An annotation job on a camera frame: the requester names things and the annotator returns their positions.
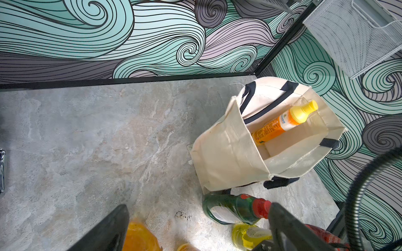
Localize yellow-green soap bottle red cap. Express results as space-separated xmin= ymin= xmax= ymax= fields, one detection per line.
xmin=231 ymin=224 xmax=273 ymax=251

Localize clear plastic wall bin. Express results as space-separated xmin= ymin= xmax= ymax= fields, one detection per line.
xmin=303 ymin=1 xmax=402 ymax=79

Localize dark green bottle red cap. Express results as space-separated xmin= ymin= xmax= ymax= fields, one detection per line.
xmin=202 ymin=193 xmax=272 ymax=225

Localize black corrugated right cable hose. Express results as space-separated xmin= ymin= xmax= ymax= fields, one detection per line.
xmin=343 ymin=147 xmax=402 ymax=251

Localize cream canvas shopping bag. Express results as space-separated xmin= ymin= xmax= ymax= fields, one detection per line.
xmin=189 ymin=77 xmax=345 ymax=194

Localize large orange soap bottle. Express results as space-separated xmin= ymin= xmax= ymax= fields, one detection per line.
xmin=122 ymin=220 xmax=163 ymax=251

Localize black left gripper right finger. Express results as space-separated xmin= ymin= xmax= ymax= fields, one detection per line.
xmin=269 ymin=202 xmax=335 ymax=251

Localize orange bottle yellow cap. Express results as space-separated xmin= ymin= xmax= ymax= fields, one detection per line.
xmin=252 ymin=100 xmax=318 ymax=146
xmin=177 ymin=243 xmax=200 ymax=251

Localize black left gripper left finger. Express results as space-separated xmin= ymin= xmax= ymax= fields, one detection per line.
xmin=68 ymin=204 xmax=130 ymax=251

